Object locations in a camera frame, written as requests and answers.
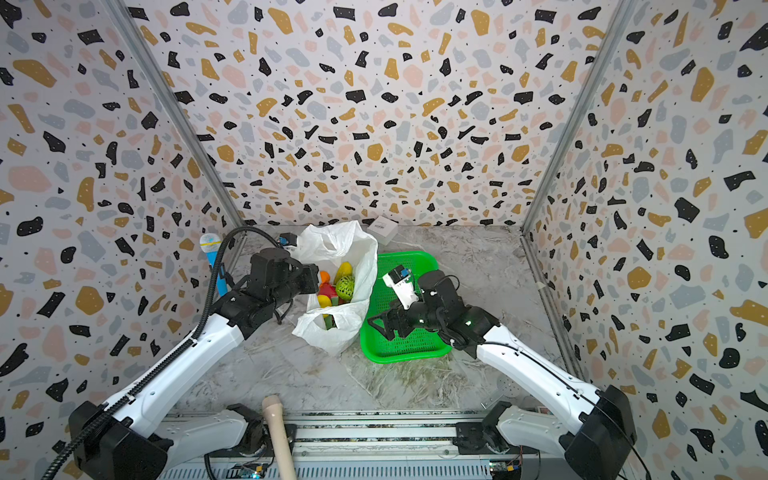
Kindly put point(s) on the green plastic basket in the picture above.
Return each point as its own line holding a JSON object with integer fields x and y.
{"x": 419, "y": 344}

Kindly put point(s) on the white plastic bag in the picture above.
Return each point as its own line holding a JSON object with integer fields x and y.
{"x": 346, "y": 257}

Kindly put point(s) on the yellow banana toy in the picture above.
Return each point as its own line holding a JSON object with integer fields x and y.
{"x": 344, "y": 270}

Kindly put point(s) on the white small box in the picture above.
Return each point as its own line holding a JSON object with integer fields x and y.
{"x": 383, "y": 228}

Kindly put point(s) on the metal base rail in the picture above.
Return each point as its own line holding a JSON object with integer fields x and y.
{"x": 373, "y": 433}

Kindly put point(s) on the green round fruit toy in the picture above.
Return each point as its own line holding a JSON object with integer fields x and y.
{"x": 345, "y": 288}

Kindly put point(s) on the beige wooden handle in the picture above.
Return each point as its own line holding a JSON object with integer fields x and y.
{"x": 272, "y": 411}

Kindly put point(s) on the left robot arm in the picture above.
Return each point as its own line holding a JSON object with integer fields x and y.
{"x": 126, "y": 436}

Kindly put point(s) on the yellow lemon toy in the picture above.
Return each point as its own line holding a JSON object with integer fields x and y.
{"x": 324, "y": 301}

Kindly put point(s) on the blue toy microphone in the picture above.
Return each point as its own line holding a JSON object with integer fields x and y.
{"x": 210, "y": 244}

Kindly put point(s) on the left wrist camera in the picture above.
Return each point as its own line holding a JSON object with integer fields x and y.
{"x": 288, "y": 239}

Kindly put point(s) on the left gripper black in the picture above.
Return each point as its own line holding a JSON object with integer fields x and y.
{"x": 309, "y": 271}

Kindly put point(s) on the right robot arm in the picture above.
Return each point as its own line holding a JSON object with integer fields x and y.
{"x": 591, "y": 429}

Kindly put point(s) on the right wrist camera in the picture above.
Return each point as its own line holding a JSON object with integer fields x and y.
{"x": 399, "y": 279}

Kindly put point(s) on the pink dragon fruit toy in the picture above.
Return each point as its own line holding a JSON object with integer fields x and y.
{"x": 335, "y": 302}

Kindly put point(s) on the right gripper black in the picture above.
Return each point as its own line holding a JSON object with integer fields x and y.
{"x": 396, "y": 318}

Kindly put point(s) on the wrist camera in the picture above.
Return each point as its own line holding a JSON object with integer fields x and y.
{"x": 399, "y": 279}
{"x": 288, "y": 239}

